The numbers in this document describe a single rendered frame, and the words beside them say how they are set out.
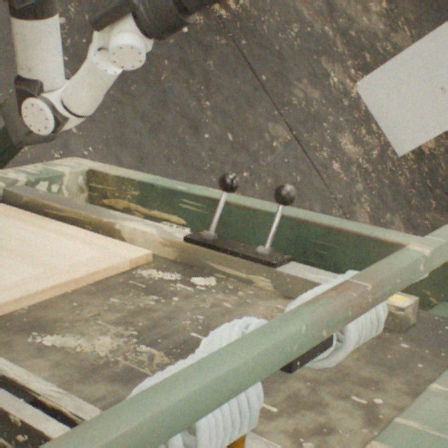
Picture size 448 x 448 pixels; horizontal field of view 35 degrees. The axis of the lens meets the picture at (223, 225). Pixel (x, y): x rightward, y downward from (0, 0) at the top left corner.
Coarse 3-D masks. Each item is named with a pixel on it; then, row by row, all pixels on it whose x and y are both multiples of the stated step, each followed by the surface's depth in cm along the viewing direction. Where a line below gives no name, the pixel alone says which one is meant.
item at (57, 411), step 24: (216, 336) 48; (0, 360) 75; (312, 360) 44; (0, 384) 73; (24, 384) 71; (48, 384) 71; (0, 408) 67; (24, 408) 67; (48, 408) 69; (72, 408) 67; (96, 408) 67; (0, 432) 68; (24, 432) 65; (48, 432) 63
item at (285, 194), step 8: (288, 184) 117; (280, 192) 116; (288, 192) 116; (280, 200) 116; (288, 200) 116; (280, 208) 117; (280, 216) 117; (272, 224) 117; (272, 232) 117; (264, 248) 116
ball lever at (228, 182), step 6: (222, 174) 124; (228, 174) 124; (234, 174) 124; (222, 180) 123; (228, 180) 123; (234, 180) 123; (222, 186) 124; (228, 186) 123; (234, 186) 124; (222, 192) 124; (228, 192) 124; (222, 198) 124; (222, 204) 124; (216, 210) 124; (216, 216) 124; (216, 222) 124; (210, 228) 124; (204, 234) 123; (210, 234) 123; (216, 234) 123; (210, 240) 122
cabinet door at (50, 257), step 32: (0, 224) 139; (32, 224) 138; (64, 224) 139; (0, 256) 122; (32, 256) 122; (64, 256) 122; (96, 256) 122; (128, 256) 123; (0, 288) 107; (32, 288) 108; (64, 288) 111
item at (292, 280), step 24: (24, 192) 153; (48, 192) 153; (48, 216) 148; (72, 216) 143; (96, 216) 138; (120, 216) 138; (120, 240) 135; (144, 240) 131; (168, 240) 127; (192, 264) 124; (216, 264) 121; (240, 264) 117; (288, 264) 115; (264, 288) 115; (288, 288) 112; (312, 288) 109; (408, 312) 101
